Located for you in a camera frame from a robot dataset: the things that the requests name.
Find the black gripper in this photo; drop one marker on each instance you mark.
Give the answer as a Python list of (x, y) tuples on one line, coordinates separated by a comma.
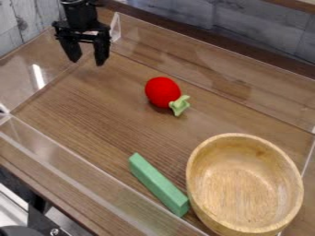
[(82, 27)]

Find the red plush fruit green stem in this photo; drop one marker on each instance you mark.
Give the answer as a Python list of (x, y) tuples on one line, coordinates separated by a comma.
[(165, 94)]

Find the green rectangular block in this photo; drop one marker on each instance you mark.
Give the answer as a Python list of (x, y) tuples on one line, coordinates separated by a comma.
[(160, 185)]

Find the wooden bowl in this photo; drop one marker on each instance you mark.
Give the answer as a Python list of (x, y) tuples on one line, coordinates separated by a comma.
[(244, 185)]

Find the clear acrylic triangle bracket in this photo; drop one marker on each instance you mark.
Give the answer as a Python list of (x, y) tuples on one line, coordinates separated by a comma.
[(116, 28)]

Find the clear acrylic enclosure wall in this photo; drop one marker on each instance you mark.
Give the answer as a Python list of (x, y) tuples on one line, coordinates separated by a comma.
[(74, 120)]

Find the black metal frame bracket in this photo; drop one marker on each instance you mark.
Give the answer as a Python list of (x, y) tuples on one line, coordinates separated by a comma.
[(39, 222)]

